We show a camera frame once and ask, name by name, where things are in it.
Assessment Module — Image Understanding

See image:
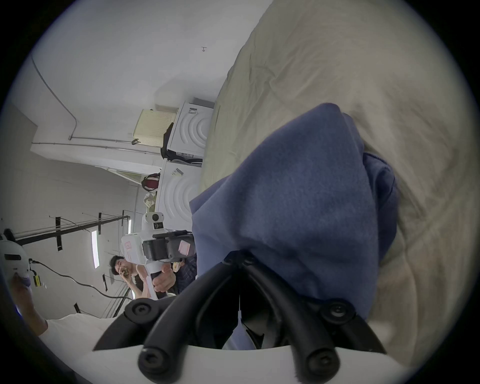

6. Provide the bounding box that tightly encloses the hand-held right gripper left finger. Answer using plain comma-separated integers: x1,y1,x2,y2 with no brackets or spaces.
93,258,241,384

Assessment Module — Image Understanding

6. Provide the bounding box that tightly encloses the red bag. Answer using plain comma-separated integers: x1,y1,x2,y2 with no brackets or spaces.
141,172,161,193

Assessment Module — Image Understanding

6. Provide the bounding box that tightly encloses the white washing machine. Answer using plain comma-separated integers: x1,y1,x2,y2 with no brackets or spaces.
161,98,217,163
154,159,204,231

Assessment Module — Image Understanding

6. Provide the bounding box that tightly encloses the cream perforated panel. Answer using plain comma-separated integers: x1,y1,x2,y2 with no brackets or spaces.
132,108,178,148

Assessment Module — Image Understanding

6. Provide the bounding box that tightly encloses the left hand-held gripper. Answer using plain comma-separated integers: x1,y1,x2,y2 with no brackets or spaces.
121,211,197,301

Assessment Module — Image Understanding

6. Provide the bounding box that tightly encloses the person's body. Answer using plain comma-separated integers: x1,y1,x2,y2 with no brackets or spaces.
7,275,126,352

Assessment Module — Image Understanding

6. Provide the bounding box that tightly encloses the black cable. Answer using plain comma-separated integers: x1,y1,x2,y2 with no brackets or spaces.
29,259,134,300

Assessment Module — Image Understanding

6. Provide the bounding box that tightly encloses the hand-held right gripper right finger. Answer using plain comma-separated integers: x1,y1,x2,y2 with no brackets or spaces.
243,258,388,382

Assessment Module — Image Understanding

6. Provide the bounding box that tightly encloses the white head-worn camera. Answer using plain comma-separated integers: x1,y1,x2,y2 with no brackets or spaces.
0,239,32,287

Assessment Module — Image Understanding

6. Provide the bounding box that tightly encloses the blue garment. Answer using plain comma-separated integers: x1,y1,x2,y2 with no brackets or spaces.
189,103,400,351

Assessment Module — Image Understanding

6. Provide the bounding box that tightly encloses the person's left hand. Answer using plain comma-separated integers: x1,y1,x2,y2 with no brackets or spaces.
152,262,177,293

